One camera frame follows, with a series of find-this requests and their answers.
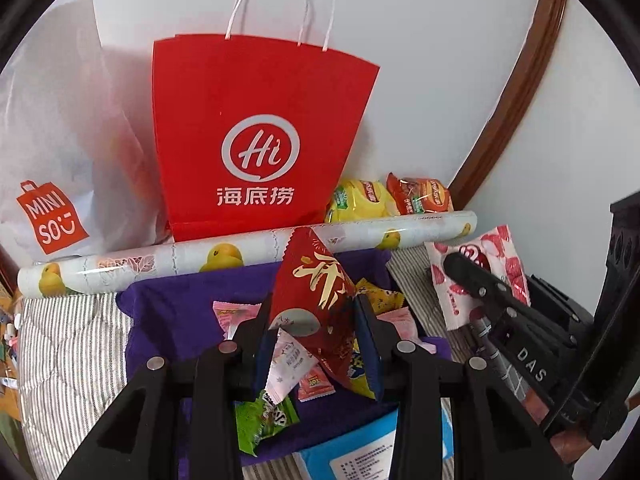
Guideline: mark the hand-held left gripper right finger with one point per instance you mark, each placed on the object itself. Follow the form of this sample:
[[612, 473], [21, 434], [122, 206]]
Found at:
[[367, 345]]

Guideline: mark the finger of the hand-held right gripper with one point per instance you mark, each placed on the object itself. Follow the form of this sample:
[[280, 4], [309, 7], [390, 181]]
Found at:
[[555, 300], [480, 292]]

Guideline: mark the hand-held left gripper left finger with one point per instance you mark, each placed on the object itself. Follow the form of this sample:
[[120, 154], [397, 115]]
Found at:
[[262, 355]]

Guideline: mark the small yellow snack packet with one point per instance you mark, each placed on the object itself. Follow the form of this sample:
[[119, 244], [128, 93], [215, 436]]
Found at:
[[359, 367]]

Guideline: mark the white pink snack packet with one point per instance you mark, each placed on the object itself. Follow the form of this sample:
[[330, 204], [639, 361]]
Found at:
[[287, 365]]

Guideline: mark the strawberry print snack packet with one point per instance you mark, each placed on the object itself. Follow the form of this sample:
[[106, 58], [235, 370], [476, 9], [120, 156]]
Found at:
[[500, 255]]

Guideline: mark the yellow snack packet pink lettering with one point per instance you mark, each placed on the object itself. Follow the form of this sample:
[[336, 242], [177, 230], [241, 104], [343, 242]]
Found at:
[[380, 300]]

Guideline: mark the pale pink candy packet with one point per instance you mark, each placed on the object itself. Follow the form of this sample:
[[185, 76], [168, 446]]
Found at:
[[235, 314]]

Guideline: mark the green snack packet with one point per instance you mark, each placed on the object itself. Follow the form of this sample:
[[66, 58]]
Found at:
[[260, 420]]

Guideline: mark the red triangular snack packet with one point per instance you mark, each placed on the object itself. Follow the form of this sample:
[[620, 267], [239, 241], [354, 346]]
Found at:
[[315, 280]]

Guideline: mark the purple cloth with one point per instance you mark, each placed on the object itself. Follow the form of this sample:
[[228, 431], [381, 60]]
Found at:
[[175, 320]]

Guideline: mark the blue tissue box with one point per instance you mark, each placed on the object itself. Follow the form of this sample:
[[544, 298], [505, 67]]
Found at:
[[350, 440]]

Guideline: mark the orange chips bag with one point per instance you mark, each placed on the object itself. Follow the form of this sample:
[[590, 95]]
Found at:
[[425, 195]]

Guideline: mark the fruit print paper roll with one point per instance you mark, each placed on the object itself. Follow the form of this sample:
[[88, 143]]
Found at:
[[150, 265]]

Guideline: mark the yellow chips bag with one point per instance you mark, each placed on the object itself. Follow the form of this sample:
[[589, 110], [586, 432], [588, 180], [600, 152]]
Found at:
[[360, 200]]

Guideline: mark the red paper bag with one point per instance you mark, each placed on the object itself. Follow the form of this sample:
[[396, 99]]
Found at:
[[250, 95]]

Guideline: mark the white plastic bag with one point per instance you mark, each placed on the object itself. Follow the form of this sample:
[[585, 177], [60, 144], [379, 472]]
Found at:
[[75, 160]]

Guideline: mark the brown wooden door frame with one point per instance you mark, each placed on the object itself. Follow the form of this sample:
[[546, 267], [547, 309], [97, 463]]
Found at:
[[525, 85]]

